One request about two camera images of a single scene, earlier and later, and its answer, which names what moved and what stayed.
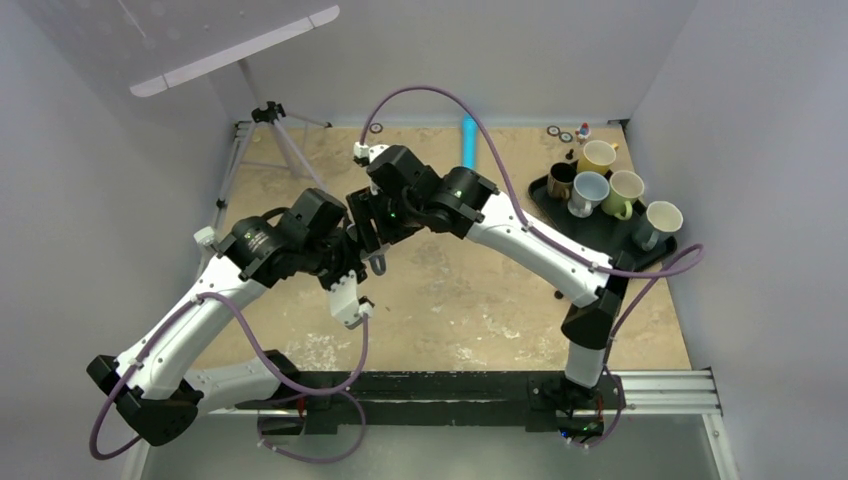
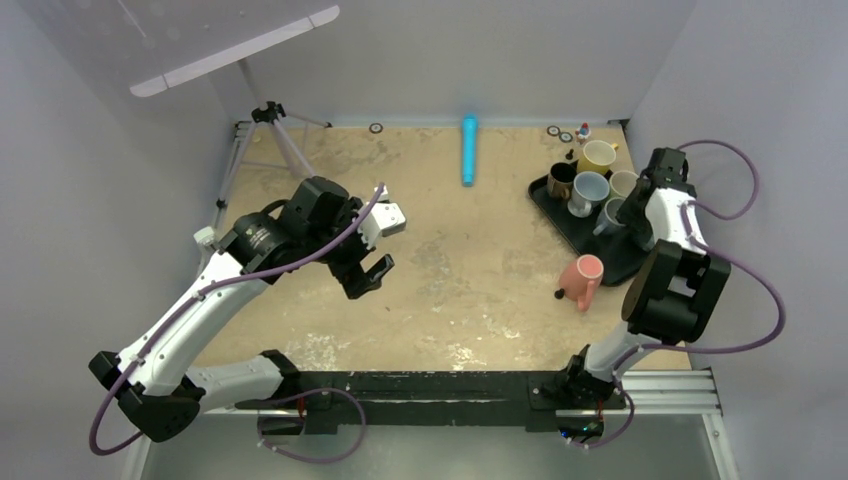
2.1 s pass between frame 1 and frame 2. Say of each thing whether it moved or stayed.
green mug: stayed
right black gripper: moved
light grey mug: stayed
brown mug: stayed
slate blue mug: moved
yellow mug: stayed
